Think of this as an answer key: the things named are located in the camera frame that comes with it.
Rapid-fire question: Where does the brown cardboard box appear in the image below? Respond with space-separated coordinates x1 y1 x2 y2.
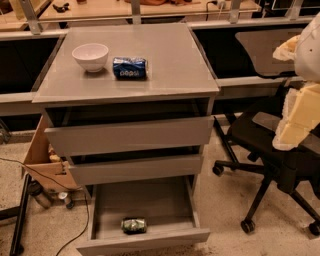
24 117 79 193

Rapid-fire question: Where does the grey drawer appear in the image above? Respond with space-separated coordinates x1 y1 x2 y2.
77 176 210 256
45 116 213 156
70 154 203 185

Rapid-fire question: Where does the black stand leg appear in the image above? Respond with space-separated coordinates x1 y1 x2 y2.
0 174 32 256

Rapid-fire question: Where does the green soda can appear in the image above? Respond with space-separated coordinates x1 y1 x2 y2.
121 217 147 234

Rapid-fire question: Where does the grey top drawer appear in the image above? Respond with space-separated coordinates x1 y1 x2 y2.
45 116 213 156

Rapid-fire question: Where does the small can on floor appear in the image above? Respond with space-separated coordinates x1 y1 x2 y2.
58 192 74 209

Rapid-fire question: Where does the black office chair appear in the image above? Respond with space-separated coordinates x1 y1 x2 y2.
212 27 320 237

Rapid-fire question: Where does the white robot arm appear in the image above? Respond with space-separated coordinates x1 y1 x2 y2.
272 13 320 151

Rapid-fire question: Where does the grey bottom drawer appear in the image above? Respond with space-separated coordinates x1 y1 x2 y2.
77 176 210 256

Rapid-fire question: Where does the grey middle drawer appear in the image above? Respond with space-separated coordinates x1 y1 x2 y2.
70 154 203 185

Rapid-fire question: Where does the blue pepsi can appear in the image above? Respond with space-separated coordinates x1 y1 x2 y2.
112 57 147 79

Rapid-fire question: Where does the grey drawer cabinet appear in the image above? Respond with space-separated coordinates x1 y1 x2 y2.
34 23 219 256

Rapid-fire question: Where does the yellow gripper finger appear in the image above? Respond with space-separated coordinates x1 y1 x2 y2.
272 82 320 151
273 35 300 61

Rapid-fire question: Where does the metal bottle on floor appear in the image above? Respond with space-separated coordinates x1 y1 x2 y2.
27 181 52 209

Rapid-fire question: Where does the white bowl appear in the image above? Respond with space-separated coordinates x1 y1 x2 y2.
72 43 109 72

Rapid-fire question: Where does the black floor cable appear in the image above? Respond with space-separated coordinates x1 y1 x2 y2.
0 157 91 256

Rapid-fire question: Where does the black tool on table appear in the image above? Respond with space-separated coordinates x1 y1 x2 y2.
53 3 69 13

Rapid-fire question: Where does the wooden back table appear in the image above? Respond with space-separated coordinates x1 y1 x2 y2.
0 0 261 32

